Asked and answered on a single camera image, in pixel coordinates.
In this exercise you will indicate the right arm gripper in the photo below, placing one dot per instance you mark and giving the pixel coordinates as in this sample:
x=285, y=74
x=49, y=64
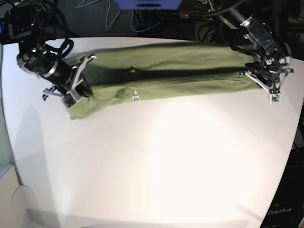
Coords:
x=68, y=79

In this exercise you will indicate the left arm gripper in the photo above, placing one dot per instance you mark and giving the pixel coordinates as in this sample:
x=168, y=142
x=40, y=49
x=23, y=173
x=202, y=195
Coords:
x=270, y=74

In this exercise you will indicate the green T-shirt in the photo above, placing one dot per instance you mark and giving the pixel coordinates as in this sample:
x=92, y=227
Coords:
x=157, y=71

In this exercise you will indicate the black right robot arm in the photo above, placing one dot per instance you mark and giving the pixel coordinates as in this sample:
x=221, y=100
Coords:
x=42, y=33

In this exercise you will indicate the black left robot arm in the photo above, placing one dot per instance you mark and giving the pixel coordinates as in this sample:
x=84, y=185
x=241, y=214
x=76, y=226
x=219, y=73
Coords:
x=264, y=45

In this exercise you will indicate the blue box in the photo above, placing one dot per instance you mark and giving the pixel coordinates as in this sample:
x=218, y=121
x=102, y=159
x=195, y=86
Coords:
x=148, y=4

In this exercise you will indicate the black power strip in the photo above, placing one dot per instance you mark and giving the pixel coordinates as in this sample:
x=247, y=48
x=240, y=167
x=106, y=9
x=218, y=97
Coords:
x=184, y=14

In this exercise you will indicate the black OpenArm base box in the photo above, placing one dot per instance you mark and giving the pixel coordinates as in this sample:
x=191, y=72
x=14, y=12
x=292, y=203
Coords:
x=287, y=207

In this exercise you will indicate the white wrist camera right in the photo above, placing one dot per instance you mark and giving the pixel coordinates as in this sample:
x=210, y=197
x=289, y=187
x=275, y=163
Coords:
x=68, y=101

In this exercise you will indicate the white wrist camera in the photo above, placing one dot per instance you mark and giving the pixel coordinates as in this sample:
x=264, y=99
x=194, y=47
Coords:
x=68, y=101
x=275, y=98

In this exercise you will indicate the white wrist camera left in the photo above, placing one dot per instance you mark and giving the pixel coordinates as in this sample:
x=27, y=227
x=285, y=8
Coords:
x=275, y=98

